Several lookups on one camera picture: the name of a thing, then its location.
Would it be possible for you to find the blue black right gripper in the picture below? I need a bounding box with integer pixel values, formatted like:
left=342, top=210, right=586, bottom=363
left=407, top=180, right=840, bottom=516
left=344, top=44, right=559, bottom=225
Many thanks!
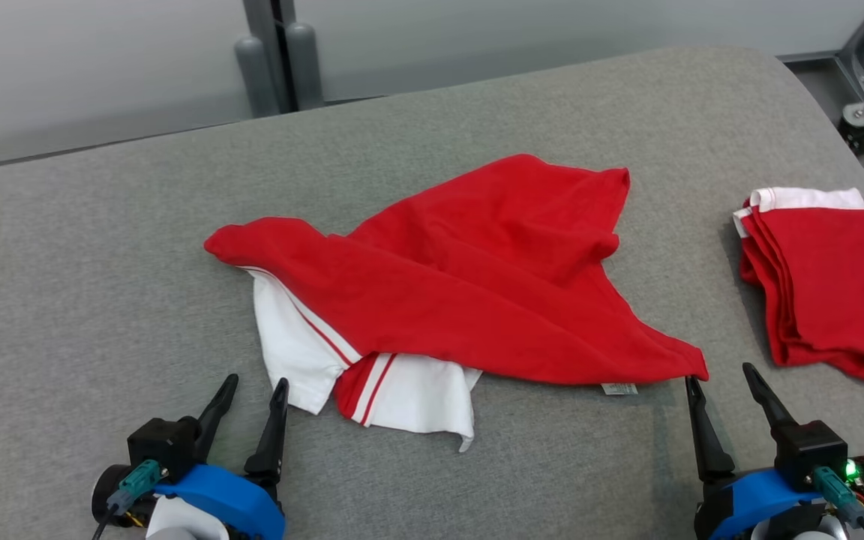
left=685, top=362, right=864, bottom=540

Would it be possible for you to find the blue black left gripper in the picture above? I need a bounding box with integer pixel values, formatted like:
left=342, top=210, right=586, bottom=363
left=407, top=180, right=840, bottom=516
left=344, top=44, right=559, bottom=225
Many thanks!
left=91, top=373, right=291, bottom=540

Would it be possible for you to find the red shirt with white sleeves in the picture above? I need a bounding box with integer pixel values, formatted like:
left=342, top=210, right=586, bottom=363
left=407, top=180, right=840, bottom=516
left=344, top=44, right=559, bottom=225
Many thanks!
left=203, top=154, right=710, bottom=453

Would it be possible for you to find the folded red garment white band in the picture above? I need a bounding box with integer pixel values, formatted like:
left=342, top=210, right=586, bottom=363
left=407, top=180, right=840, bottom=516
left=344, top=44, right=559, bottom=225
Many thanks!
left=732, top=186, right=864, bottom=385

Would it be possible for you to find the right black cable teal plug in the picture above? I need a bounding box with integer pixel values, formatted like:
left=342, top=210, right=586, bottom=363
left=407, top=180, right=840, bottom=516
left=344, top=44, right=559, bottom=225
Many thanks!
left=812, top=465, right=864, bottom=540

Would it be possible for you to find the black cable teal plug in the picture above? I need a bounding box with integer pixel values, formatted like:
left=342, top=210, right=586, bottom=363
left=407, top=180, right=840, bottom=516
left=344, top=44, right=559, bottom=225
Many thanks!
left=812, top=465, right=864, bottom=540
left=89, top=459, right=164, bottom=540

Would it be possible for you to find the left black cable teal plug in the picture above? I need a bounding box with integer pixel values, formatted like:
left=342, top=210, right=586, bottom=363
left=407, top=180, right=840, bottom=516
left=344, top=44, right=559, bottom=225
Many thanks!
left=89, top=459, right=164, bottom=540

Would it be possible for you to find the grey cylindrical post foot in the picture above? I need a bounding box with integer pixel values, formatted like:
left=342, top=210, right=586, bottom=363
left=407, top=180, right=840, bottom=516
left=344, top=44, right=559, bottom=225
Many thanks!
left=284, top=22, right=325, bottom=111
left=234, top=36, right=281, bottom=119

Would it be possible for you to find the grey metal partition post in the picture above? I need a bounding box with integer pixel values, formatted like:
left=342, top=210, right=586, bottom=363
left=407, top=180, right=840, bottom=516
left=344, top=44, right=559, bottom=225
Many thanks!
left=243, top=0, right=299, bottom=113

